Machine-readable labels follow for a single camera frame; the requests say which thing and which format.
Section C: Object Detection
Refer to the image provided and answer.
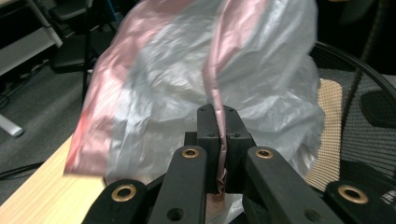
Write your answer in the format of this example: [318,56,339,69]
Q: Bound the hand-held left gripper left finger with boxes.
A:
[183,104,226,194]

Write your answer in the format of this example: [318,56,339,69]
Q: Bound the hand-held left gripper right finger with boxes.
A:
[222,105,258,194]

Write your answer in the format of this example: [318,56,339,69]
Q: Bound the grey plastic bag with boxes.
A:
[63,0,327,224]

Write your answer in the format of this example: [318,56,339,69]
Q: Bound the black wire mesh trash can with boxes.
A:
[304,41,396,203]

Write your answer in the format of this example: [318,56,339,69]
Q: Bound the black folding chair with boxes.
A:
[48,0,125,105]

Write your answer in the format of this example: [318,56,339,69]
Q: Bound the black stand, striped tape base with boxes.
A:
[341,0,386,134]

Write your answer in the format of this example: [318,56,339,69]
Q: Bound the thick black floor cable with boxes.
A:
[0,161,45,182]

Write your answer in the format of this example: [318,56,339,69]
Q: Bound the white metal desk frame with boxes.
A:
[0,0,64,138]

